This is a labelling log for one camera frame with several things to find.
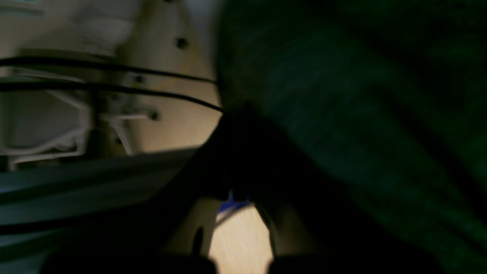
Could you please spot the dark green t-shirt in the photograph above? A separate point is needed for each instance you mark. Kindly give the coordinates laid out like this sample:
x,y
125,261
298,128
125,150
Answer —
x,y
387,96

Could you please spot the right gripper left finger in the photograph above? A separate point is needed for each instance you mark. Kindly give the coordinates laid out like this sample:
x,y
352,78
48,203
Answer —
x,y
172,231

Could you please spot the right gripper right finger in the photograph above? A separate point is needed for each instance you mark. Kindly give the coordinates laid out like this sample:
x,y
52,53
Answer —
x,y
315,227

